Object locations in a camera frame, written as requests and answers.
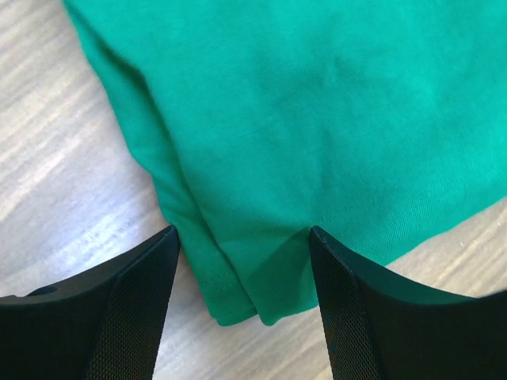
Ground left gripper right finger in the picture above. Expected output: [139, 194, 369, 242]
[309, 227, 506, 379]

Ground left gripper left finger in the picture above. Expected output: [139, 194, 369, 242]
[1, 226, 180, 379]

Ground green t shirt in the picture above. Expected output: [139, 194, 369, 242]
[64, 1, 506, 326]

